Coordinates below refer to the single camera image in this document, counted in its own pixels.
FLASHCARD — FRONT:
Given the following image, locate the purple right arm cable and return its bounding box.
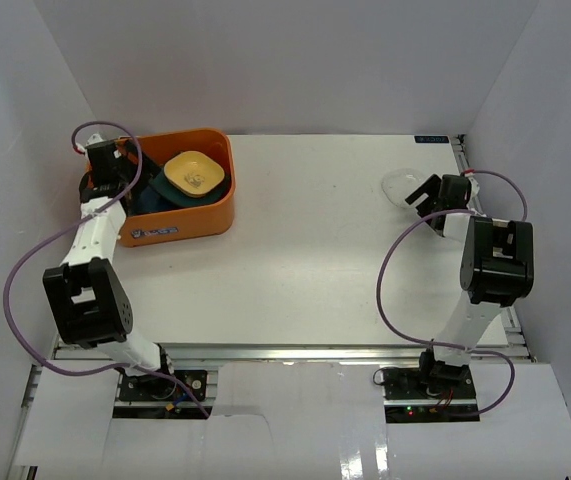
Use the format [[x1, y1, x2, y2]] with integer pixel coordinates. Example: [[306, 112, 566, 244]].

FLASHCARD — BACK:
[[375, 169, 529, 417]]

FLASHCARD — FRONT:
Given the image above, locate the teal square plate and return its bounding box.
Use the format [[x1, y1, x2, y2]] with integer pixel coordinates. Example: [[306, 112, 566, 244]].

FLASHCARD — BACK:
[[149, 173, 231, 209]]

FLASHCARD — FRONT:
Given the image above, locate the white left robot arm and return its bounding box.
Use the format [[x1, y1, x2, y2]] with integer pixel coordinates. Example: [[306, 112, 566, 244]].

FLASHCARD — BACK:
[[43, 134, 177, 399]]

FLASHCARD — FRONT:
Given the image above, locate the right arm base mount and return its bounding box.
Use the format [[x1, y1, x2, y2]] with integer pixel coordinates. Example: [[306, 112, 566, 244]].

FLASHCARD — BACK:
[[372, 367, 480, 425]]

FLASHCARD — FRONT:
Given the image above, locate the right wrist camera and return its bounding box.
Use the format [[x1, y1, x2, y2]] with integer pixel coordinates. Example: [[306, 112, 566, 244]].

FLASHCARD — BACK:
[[461, 169, 480, 202]]

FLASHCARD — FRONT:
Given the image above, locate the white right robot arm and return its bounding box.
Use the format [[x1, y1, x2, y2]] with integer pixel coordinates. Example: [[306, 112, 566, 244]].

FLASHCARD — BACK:
[[405, 174, 534, 399]]

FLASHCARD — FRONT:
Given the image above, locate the dark blue leaf plate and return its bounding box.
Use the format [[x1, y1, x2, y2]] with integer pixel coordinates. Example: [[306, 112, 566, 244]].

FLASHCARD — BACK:
[[128, 186, 174, 216]]

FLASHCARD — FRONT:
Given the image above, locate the clear glass plate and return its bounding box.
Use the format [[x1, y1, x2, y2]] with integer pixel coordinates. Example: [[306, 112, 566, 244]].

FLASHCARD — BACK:
[[381, 168, 427, 209]]

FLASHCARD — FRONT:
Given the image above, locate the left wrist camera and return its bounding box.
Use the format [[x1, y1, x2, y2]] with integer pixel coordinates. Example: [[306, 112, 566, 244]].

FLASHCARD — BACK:
[[74, 132, 105, 155]]

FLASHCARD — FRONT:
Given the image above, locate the yellow square bowl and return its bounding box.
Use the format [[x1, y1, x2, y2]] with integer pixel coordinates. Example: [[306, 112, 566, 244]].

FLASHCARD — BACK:
[[163, 151, 225, 198]]

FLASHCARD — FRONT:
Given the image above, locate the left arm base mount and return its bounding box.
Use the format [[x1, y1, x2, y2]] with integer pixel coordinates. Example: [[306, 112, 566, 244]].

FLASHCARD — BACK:
[[117, 370, 208, 403]]

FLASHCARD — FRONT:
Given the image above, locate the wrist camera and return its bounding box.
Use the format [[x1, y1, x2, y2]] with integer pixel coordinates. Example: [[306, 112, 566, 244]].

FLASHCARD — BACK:
[[74, 132, 105, 155], [461, 169, 480, 202]]

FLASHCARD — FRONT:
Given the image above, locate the orange plastic bin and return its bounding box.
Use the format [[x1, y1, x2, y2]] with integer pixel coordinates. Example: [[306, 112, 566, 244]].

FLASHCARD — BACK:
[[79, 128, 235, 247]]

